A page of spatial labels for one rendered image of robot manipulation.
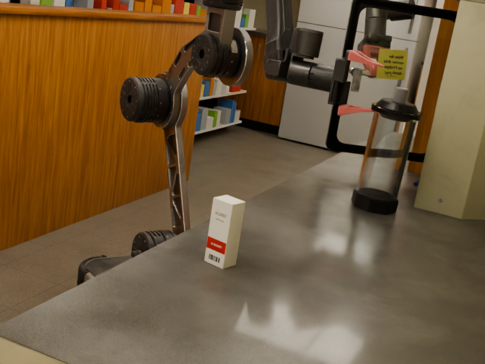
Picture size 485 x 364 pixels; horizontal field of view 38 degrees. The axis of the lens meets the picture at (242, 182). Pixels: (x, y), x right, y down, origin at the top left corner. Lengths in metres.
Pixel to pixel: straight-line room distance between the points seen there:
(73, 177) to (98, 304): 2.94
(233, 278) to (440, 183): 0.72
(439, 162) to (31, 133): 2.29
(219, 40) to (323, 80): 0.86
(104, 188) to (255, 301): 3.17
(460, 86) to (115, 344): 1.04
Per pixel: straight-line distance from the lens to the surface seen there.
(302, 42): 1.61
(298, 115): 6.94
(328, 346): 0.95
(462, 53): 1.65
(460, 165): 1.67
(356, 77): 1.86
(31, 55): 3.44
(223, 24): 2.39
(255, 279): 1.11
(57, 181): 3.78
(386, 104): 1.55
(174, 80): 2.82
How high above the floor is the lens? 1.36
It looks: 15 degrees down
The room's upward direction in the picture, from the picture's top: 9 degrees clockwise
